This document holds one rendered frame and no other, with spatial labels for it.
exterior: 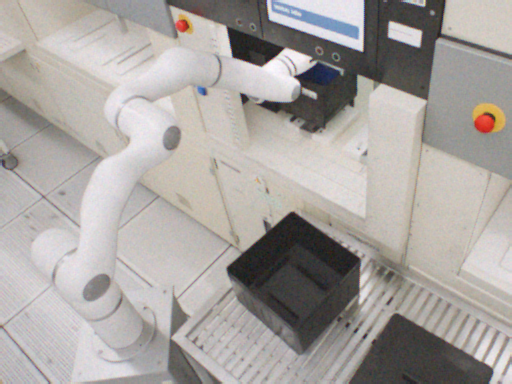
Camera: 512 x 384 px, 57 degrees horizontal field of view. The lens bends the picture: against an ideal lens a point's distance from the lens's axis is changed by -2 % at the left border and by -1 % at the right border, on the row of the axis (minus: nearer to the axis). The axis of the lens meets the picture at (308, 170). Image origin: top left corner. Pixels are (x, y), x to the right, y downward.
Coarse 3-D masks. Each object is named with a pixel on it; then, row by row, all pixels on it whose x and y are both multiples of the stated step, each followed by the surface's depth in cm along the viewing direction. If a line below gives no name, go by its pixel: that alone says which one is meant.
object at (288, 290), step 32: (288, 224) 148; (256, 256) 142; (288, 256) 151; (320, 256) 151; (352, 256) 135; (256, 288) 147; (288, 288) 146; (320, 288) 145; (352, 288) 138; (288, 320) 139; (320, 320) 130
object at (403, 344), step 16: (400, 320) 127; (384, 336) 124; (400, 336) 123; (416, 336) 123; (432, 336) 123; (384, 352) 121; (400, 352) 120; (416, 352) 120; (432, 352) 120; (448, 352) 120; (464, 352) 119; (368, 368) 118; (384, 368) 118; (400, 368) 118; (416, 368) 117; (432, 368) 117; (448, 368) 117; (464, 368) 117; (480, 368) 116
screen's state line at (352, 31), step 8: (272, 0) 115; (272, 8) 117; (280, 8) 115; (288, 8) 113; (296, 8) 112; (288, 16) 115; (296, 16) 113; (304, 16) 112; (312, 16) 110; (320, 16) 109; (312, 24) 112; (320, 24) 110; (328, 24) 109; (336, 24) 107; (344, 24) 106; (352, 24) 104; (344, 32) 107; (352, 32) 106
